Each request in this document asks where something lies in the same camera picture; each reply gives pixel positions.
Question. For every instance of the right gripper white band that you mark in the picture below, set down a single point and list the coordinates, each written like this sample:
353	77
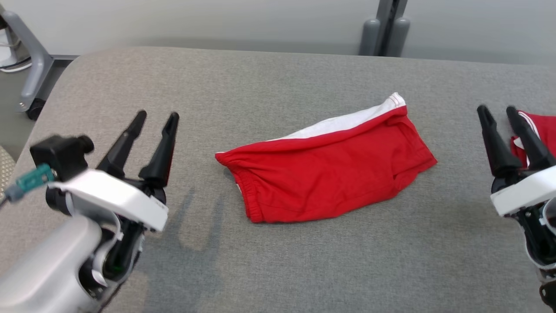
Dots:
525	191

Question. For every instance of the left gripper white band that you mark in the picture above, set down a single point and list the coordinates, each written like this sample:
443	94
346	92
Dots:
113	195

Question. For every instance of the red white basketball jersey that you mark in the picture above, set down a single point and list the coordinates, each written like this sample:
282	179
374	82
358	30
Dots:
548	130

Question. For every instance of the red white sport shorts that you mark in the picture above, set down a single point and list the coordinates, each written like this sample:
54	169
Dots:
325	174

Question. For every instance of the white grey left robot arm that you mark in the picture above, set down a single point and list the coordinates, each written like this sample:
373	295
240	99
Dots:
43	269

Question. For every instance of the black caster wheel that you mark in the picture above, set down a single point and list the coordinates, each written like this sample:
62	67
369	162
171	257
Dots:
35	111

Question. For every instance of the beige woven object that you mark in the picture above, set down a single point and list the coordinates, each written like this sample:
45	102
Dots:
5	167

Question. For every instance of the white round base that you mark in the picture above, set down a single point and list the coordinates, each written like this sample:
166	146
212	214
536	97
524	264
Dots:
8	54

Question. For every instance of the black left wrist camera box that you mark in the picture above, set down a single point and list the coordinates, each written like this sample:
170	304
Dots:
61	156

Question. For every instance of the teal left camera connector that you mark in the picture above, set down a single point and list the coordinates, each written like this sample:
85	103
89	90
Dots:
32	180

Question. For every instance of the grey metal frame leg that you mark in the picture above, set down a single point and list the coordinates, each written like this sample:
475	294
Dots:
37	69

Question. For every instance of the grey partition post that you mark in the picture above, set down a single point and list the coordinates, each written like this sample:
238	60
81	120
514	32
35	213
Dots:
370	39
400	39

